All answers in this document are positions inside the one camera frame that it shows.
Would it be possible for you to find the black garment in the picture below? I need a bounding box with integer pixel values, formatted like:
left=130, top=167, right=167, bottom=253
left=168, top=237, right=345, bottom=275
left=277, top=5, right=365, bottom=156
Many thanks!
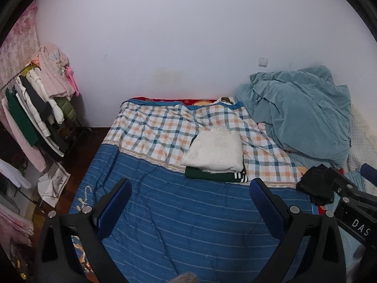
left=296, top=164, right=334, bottom=206

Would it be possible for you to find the white fluffy sweater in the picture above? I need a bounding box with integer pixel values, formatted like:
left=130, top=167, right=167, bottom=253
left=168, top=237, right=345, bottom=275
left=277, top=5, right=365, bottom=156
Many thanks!
left=181, top=126, right=243, bottom=172

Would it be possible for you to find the clothes rack with hanging clothes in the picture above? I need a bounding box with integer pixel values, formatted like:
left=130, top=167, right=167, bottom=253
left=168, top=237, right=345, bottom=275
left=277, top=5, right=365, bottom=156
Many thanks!
left=1, top=43, right=84, bottom=172

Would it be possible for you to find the white knitted blanket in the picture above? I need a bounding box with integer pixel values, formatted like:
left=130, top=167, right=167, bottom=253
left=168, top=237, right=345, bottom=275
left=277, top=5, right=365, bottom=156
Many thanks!
left=347, top=105, right=377, bottom=171

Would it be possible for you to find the teal blue blanket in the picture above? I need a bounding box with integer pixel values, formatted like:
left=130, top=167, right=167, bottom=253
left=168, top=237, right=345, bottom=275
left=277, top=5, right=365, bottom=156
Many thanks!
left=234, top=66, right=352, bottom=168

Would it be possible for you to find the blue striped plaid bedsheet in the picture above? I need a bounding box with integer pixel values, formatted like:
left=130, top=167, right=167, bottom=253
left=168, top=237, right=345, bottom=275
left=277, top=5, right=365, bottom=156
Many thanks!
left=70, top=100, right=317, bottom=282

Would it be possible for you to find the green striped folded garment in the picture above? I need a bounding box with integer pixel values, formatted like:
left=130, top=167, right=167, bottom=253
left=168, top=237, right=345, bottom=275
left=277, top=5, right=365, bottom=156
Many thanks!
left=184, top=135, right=249, bottom=183

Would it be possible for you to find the white wall socket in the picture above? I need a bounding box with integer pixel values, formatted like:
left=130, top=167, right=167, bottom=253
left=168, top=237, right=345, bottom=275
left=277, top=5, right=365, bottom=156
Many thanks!
left=258, top=58, right=268, bottom=67

